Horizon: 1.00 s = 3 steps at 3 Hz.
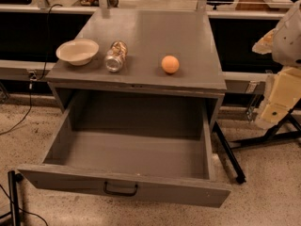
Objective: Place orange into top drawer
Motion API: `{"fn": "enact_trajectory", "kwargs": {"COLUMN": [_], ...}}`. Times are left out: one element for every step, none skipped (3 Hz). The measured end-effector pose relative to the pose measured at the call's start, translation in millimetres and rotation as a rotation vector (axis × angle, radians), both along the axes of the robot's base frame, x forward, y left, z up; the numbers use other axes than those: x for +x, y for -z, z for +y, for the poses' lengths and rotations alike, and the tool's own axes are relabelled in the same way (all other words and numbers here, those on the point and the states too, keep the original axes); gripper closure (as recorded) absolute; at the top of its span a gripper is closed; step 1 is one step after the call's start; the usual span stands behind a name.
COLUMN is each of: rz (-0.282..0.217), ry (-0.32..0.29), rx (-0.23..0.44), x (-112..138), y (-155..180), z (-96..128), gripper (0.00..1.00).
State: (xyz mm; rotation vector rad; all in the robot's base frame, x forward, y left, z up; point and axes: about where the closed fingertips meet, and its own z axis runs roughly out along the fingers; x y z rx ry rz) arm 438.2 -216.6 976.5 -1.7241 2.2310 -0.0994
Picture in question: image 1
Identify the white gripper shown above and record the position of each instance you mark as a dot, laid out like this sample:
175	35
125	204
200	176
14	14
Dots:
289	42

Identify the orange fruit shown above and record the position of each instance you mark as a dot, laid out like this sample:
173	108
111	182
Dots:
170	64

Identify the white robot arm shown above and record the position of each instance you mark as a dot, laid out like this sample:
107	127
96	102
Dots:
286	44

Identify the open grey top drawer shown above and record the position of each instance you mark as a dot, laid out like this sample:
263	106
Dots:
160	143

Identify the black stand leg right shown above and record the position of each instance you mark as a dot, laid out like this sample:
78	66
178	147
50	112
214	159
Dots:
271	135

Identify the grey cabinet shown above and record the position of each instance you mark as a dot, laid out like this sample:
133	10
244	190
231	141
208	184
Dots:
150	35

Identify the silver can lying down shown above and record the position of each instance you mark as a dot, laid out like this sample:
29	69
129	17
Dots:
115	57

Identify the white bowl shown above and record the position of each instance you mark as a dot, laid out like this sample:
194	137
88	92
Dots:
77	52

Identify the black stand lower left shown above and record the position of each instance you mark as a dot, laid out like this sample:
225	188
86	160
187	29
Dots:
14	209

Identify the grey bench rail right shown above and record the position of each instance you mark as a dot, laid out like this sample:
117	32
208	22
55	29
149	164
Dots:
245	83

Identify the grey bench rail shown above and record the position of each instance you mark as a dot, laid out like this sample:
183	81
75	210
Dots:
24	70
245	83

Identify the black drawer handle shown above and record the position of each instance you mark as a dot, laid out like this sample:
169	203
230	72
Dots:
122	191

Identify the grey bench rail left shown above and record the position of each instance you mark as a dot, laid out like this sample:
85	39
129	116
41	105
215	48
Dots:
24	70

